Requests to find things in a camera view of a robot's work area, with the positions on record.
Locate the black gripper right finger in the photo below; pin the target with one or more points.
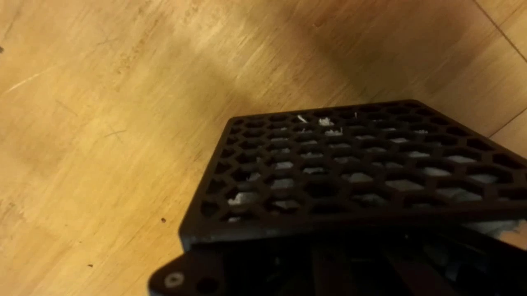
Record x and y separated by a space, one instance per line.
458 263

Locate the black perforated box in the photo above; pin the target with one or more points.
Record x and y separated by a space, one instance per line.
204 220

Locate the white terry cloth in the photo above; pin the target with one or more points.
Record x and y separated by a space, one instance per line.
406 168

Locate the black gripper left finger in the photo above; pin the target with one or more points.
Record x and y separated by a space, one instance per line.
260 273

